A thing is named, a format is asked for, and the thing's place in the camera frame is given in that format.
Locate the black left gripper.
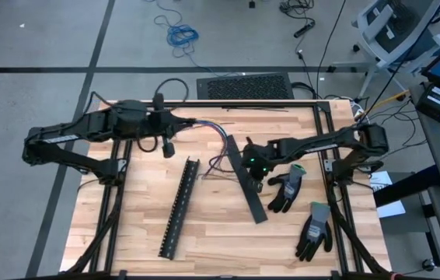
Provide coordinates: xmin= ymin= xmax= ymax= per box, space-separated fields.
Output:
xmin=147 ymin=110 xmax=197 ymax=159

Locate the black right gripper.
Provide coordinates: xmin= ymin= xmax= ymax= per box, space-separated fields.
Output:
xmin=241 ymin=135 xmax=280 ymax=195

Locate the multicoloured wire bundle with connector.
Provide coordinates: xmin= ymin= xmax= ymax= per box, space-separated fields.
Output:
xmin=194 ymin=118 xmax=240 ymax=180

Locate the grey black work glove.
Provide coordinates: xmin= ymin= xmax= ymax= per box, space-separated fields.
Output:
xmin=267 ymin=163 xmax=307 ymax=214
xmin=295 ymin=201 xmax=333 ymax=262

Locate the thin black zip tie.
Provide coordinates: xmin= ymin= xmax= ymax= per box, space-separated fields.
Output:
xmin=196 ymin=172 xmax=244 ymax=183
xmin=221 ymin=105 xmax=290 ymax=114

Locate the black duct cover strip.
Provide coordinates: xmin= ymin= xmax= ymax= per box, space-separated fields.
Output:
xmin=225 ymin=134 xmax=268 ymax=225

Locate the black slotted cable duct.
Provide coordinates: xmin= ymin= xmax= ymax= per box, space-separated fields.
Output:
xmin=157 ymin=157 xmax=201 ymax=261

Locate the white plug adapter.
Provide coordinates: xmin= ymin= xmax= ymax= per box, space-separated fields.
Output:
xmin=350 ymin=99 xmax=367 ymax=120

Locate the black power strip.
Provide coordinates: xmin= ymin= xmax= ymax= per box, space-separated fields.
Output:
xmin=292 ymin=21 xmax=316 ymax=39

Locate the white paper sheet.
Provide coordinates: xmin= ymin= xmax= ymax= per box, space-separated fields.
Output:
xmin=367 ymin=170 xmax=407 ymax=219

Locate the black desk leg bar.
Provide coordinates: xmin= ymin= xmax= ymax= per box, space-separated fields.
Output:
xmin=372 ymin=164 xmax=440 ymax=208

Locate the grey office chair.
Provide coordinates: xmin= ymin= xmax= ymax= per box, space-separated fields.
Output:
xmin=351 ymin=0 xmax=440 ymax=98

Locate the small black computer box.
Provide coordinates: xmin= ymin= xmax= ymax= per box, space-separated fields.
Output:
xmin=415 ymin=82 xmax=440 ymax=124

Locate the black caster wheel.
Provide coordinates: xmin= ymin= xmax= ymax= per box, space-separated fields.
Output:
xmin=421 ymin=257 xmax=437 ymax=273

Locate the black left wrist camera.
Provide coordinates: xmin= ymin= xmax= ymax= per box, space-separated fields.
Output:
xmin=152 ymin=92 xmax=166 ymax=112

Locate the black left wrist camera cable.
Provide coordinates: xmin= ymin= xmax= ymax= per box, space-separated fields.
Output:
xmin=136 ymin=77 xmax=190 ymax=154

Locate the black aluminium table frame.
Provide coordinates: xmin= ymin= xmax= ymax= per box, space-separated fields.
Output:
xmin=64 ymin=100 xmax=392 ymax=280

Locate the blue coiled floor cable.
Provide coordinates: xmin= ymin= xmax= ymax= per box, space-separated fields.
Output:
xmin=152 ymin=0 xmax=227 ymax=77

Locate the long black hanging cable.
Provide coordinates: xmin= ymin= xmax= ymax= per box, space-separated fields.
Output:
xmin=315 ymin=0 xmax=348 ymax=85
xmin=359 ymin=0 xmax=440 ymax=121

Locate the yellow network cable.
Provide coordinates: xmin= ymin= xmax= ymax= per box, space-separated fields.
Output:
xmin=359 ymin=89 xmax=411 ymax=117

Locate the black floor cable pile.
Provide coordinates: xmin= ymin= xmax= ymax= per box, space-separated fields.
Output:
xmin=278 ymin=0 xmax=316 ymax=25

